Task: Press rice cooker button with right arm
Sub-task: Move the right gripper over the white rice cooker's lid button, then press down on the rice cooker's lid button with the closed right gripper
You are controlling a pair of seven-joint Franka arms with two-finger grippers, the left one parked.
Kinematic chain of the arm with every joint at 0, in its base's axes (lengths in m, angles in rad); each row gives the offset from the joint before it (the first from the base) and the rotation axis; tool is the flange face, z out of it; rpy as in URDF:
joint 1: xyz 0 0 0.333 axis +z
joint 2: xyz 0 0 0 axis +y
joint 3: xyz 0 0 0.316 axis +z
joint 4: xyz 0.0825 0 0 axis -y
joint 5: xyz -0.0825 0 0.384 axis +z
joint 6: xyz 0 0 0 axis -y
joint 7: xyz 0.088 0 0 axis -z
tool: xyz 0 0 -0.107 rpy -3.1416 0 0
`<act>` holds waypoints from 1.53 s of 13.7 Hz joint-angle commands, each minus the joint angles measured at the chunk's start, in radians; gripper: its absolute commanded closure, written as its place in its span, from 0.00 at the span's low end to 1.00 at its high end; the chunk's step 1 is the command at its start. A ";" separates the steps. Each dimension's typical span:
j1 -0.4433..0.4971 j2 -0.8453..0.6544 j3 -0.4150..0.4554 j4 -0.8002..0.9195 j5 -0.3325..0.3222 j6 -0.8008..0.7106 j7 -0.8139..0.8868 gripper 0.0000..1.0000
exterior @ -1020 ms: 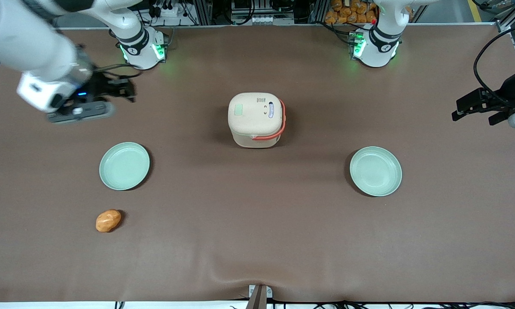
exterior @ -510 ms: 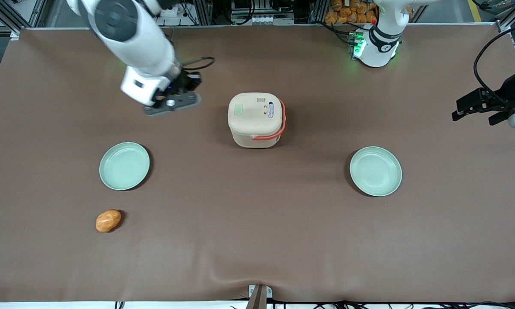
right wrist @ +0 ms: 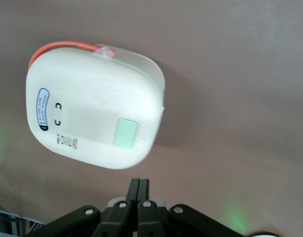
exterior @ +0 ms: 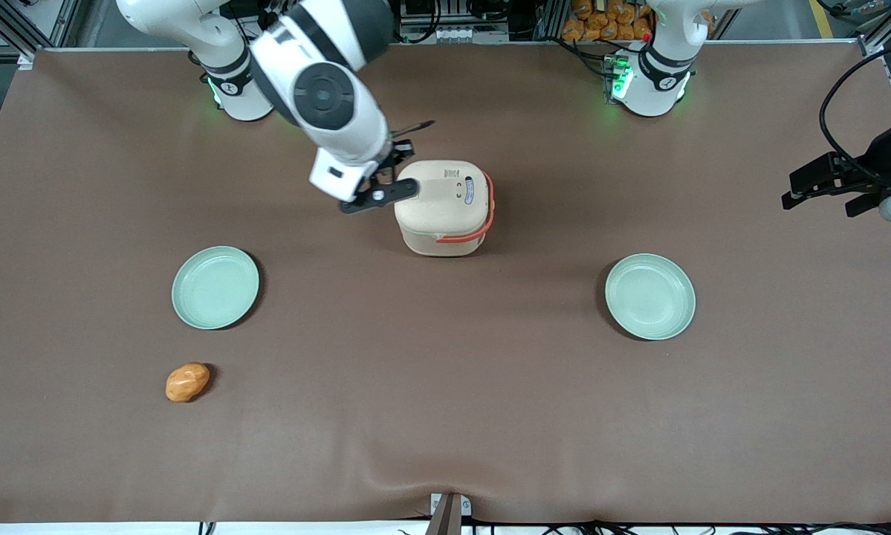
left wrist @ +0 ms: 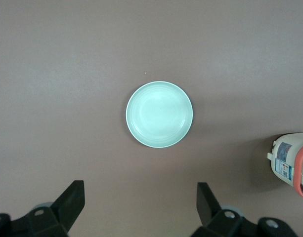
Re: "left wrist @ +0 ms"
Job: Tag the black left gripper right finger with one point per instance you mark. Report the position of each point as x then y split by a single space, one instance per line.
208 212

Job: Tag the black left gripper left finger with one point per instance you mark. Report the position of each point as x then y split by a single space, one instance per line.
64 209

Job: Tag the pale green round plate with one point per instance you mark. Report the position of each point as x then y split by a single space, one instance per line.
159 114

